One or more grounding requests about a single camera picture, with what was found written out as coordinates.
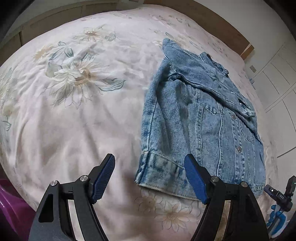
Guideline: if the blue denim jacket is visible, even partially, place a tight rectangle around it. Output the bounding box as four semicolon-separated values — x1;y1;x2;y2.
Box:
135;38;265;199

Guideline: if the blue white gloved right hand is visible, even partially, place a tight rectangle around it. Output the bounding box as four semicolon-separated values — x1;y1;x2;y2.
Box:
266;204;287;238

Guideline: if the purple plastic stool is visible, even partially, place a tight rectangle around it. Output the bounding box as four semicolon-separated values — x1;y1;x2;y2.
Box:
1;179;36;240

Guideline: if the white louvered wardrobe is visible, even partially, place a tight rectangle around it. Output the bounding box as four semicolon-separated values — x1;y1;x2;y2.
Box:
246;38;295;189

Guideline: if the floral pink bed quilt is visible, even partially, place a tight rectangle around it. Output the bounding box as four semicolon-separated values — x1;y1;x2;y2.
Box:
1;5;278;240

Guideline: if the wooden headboard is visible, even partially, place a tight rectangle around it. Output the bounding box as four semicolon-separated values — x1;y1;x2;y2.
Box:
144;0;254;60

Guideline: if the beige wall socket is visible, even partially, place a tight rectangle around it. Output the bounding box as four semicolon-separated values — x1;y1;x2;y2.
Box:
250;65;256;73

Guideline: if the beige low wall cabinet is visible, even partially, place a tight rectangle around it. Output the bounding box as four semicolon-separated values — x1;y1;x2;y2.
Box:
1;1;119;64

